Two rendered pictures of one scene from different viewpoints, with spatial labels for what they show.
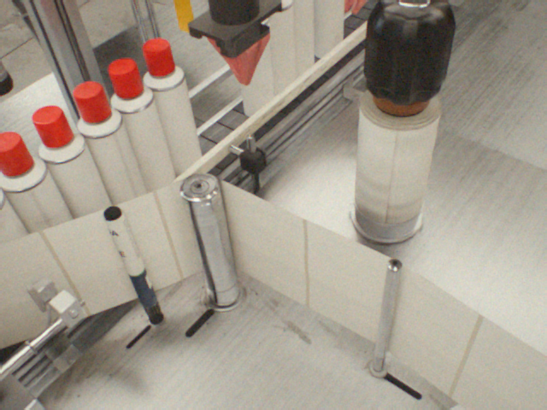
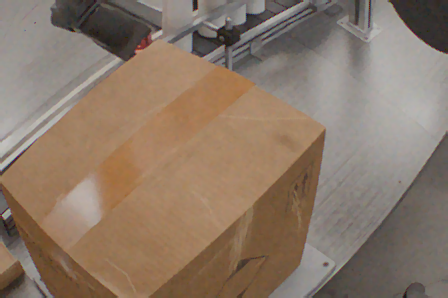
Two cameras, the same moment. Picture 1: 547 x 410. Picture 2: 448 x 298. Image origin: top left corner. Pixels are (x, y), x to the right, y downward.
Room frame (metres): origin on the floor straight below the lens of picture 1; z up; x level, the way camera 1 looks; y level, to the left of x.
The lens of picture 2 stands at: (1.78, -0.04, 1.64)
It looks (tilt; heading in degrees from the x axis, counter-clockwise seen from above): 47 degrees down; 180
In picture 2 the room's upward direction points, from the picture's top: straight up
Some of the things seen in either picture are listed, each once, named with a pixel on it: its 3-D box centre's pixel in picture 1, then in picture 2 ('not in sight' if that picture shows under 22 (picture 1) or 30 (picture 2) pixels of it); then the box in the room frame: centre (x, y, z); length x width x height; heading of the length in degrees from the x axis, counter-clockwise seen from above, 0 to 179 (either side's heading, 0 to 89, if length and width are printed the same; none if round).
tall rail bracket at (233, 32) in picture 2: not in sight; (218, 48); (0.89, -0.06, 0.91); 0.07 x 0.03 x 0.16; 47
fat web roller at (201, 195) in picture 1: (213, 247); not in sight; (0.37, 0.07, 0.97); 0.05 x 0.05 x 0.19
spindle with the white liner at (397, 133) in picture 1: (397, 128); not in sight; (0.47, -0.15, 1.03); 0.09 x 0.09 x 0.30
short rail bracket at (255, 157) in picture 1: (255, 166); not in sight; (0.58, 0.02, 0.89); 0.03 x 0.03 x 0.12; 47
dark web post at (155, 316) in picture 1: (137, 271); not in sight; (0.35, 0.15, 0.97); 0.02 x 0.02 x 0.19
